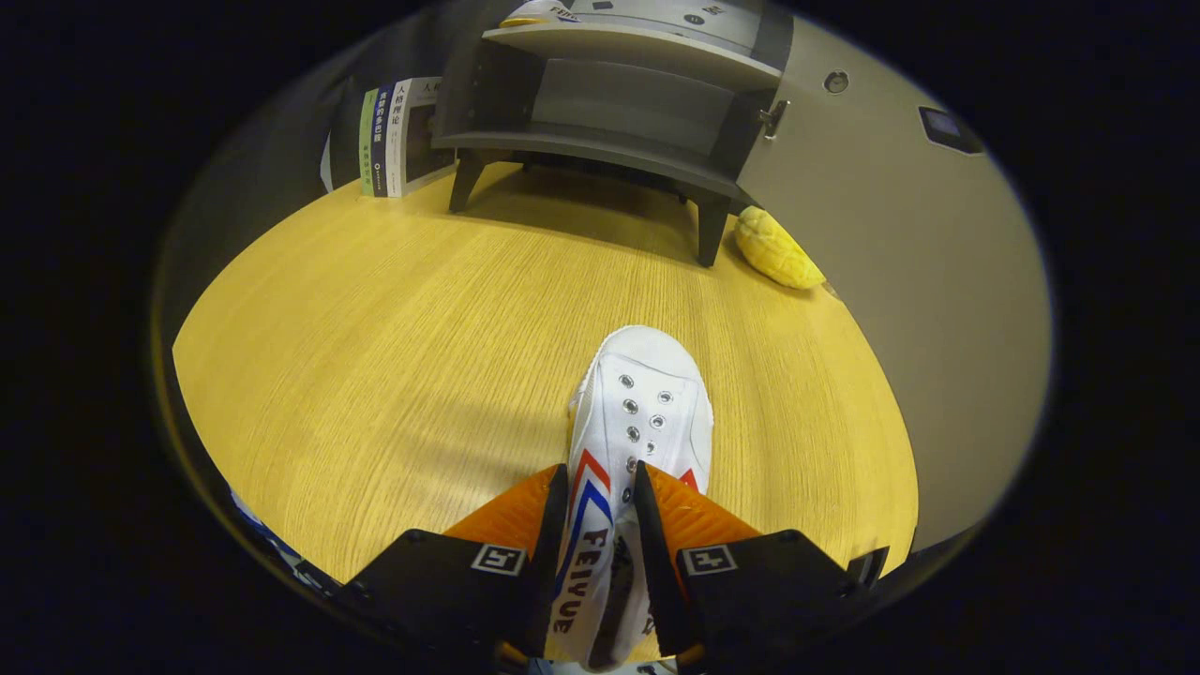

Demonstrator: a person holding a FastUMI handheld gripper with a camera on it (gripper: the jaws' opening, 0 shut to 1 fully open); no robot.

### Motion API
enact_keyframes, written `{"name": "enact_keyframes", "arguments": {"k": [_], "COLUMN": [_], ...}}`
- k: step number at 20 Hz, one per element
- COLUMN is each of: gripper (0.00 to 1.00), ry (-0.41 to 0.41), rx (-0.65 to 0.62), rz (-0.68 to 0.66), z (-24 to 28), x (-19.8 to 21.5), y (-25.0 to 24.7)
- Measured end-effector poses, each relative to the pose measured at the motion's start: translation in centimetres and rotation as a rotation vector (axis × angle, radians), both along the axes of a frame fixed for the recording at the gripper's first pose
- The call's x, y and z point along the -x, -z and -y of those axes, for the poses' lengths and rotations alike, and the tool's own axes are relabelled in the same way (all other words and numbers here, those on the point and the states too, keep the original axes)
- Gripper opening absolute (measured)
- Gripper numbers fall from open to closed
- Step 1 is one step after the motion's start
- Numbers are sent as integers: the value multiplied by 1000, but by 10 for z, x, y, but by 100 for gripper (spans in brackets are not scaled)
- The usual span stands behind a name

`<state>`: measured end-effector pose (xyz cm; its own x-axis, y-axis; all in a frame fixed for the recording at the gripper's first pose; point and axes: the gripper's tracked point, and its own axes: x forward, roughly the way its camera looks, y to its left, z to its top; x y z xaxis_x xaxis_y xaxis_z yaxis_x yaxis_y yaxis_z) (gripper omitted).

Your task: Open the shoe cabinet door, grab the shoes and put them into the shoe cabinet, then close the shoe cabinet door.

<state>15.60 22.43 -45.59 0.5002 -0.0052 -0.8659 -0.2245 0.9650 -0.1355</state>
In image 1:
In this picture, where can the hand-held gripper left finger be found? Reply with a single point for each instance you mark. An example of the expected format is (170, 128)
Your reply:
(548, 562)

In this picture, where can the blue book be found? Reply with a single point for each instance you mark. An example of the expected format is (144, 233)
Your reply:
(382, 141)

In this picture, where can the yellow bun toy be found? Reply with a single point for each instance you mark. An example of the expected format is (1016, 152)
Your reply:
(778, 251)

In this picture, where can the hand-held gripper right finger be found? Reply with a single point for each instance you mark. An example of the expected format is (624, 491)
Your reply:
(656, 562)

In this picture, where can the metal door hinge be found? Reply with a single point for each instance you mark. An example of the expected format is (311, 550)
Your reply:
(774, 118)

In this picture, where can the white book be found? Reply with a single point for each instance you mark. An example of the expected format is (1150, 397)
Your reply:
(412, 131)

